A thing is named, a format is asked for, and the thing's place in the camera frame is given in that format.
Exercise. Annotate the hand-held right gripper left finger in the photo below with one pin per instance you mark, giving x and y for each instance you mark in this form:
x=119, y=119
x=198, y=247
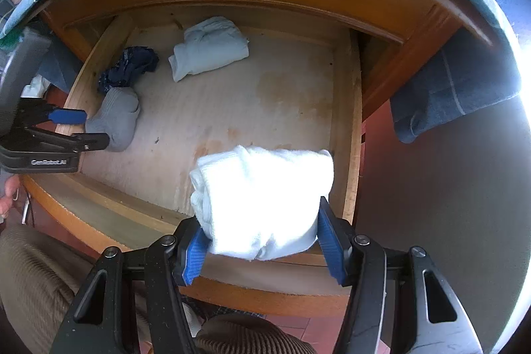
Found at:
x=195, y=254

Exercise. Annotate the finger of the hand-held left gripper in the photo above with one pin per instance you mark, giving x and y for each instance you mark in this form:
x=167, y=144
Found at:
x=68, y=116
x=91, y=141

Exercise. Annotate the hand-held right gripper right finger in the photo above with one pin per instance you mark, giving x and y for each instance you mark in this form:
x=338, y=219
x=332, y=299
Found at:
x=330, y=246

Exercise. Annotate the white sock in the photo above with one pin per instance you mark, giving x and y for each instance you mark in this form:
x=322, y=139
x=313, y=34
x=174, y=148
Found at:
x=118, y=117

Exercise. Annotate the dark navy sock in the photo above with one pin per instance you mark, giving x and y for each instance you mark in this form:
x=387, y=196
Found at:
x=128, y=68

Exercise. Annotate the white socks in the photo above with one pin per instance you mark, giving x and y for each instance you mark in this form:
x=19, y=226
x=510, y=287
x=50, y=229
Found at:
x=261, y=196

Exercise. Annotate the wooden drawer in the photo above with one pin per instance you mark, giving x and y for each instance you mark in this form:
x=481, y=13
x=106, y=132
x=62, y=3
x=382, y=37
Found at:
x=232, y=101

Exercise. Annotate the pale underwear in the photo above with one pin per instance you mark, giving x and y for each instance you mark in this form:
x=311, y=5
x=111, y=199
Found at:
x=207, y=51

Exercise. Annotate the person's left hand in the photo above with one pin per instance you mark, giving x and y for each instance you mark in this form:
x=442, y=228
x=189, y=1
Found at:
x=7, y=196

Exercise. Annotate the person's right leg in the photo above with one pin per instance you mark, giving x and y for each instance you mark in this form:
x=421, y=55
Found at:
x=249, y=337

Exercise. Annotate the grey board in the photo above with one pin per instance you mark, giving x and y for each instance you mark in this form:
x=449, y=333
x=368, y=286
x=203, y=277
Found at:
x=435, y=233

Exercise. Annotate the blue checked cloth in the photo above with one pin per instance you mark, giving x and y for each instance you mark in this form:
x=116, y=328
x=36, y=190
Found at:
x=435, y=88

